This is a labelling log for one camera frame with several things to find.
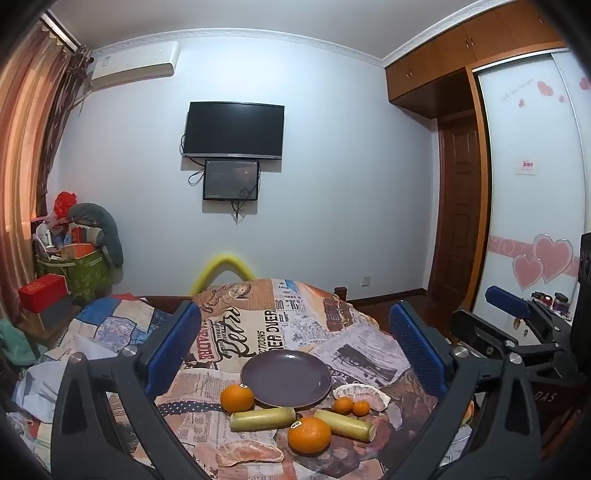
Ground large orange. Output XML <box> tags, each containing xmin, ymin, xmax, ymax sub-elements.
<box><xmin>287</xmin><ymin>416</ymin><xmax>332</xmax><ymax>455</ymax></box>
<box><xmin>220</xmin><ymin>383</ymin><xmax>256</xmax><ymax>414</ymax></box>

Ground white air conditioner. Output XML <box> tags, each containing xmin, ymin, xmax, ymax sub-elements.
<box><xmin>90</xmin><ymin>41</ymin><xmax>180</xmax><ymax>89</ymax></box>

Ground black monitor cable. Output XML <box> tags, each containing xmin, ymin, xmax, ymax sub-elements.
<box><xmin>231</xmin><ymin>161</ymin><xmax>262</xmax><ymax>225</ymax></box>

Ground grey box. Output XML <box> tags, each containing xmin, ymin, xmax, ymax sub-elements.
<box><xmin>37</xmin><ymin>298</ymin><xmax>75</xmax><ymax>329</ymax></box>

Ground yellow-green sugarcane piece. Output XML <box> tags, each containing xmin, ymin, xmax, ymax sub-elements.
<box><xmin>230</xmin><ymin>407</ymin><xmax>296</xmax><ymax>433</ymax></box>
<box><xmin>314</xmin><ymin>409</ymin><xmax>376</xmax><ymax>444</ymax></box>

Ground orange striped curtain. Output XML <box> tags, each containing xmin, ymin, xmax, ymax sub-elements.
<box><xmin>0</xmin><ymin>16</ymin><xmax>75</xmax><ymax>333</ymax></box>

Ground grey plush toy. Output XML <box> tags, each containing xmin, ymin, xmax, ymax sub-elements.
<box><xmin>67</xmin><ymin>202</ymin><xmax>124</xmax><ymax>268</ymax></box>

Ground blue patchwork quilt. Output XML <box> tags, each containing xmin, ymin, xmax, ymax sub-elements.
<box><xmin>11</xmin><ymin>293</ymin><xmax>185</xmax><ymax>469</ymax></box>

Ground small black monitor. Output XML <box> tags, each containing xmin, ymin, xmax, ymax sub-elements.
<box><xmin>203</xmin><ymin>159</ymin><xmax>260</xmax><ymax>202</ymax></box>

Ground red plastic bag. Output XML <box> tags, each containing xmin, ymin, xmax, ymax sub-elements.
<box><xmin>54</xmin><ymin>191</ymin><xmax>78</xmax><ymax>217</ymax></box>

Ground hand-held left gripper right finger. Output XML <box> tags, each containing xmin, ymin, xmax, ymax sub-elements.
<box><xmin>389</xmin><ymin>300</ymin><xmax>542</xmax><ymax>480</ymax></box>

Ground pink pomelo segment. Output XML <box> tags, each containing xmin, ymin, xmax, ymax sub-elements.
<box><xmin>215</xmin><ymin>440</ymin><xmax>284</xmax><ymax>467</ymax></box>

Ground black television cable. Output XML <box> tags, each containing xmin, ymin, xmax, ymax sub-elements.
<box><xmin>180</xmin><ymin>134</ymin><xmax>206</xmax><ymax>188</ymax></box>

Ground white pomelo segment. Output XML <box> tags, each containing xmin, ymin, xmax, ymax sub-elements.
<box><xmin>332</xmin><ymin>382</ymin><xmax>389</xmax><ymax>411</ymax></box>

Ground wooden overhead cabinets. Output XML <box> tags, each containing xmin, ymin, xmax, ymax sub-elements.
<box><xmin>385</xmin><ymin>0</ymin><xmax>570</xmax><ymax>120</ymax></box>

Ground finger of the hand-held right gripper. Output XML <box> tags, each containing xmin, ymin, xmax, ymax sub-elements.
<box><xmin>449</xmin><ymin>309</ymin><xmax>575</xmax><ymax>385</ymax></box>
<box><xmin>485</xmin><ymin>285</ymin><xmax>557</xmax><ymax>334</ymax></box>

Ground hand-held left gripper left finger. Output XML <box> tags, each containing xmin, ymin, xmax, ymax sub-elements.
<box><xmin>50</xmin><ymin>299</ymin><xmax>204</xmax><ymax>480</ymax></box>

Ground white heart-print wardrobe door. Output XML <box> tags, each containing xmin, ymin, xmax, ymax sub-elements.
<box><xmin>471</xmin><ymin>48</ymin><xmax>591</xmax><ymax>324</ymax></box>

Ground black wall television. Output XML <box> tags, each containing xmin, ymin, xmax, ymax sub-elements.
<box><xmin>181</xmin><ymin>102</ymin><xmax>285</xmax><ymax>161</ymax></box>

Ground teal cloth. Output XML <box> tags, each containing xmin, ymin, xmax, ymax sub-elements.
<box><xmin>0</xmin><ymin>318</ymin><xmax>37</xmax><ymax>366</ymax></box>

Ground dark purple plate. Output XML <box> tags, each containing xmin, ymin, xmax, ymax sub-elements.
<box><xmin>240</xmin><ymin>349</ymin><xmax>333</xmax><ymax>409</ymax></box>

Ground brown wooden door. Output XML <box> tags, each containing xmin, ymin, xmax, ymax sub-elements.
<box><xmin>427</xmin><ymin>113</ymin><xmax>483</xmax><ymax>308</ymax></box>

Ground red box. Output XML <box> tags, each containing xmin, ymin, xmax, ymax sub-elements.
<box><xmin>18</xmin><ymin>273</ymin><xmax>70</xmax><ymax>313</ymax></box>

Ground brown patterned curtain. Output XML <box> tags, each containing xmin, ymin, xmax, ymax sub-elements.
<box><xmin>39</xmin><ymin>44</ymin><xmax>93</xmax><ymax>217</ymax></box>

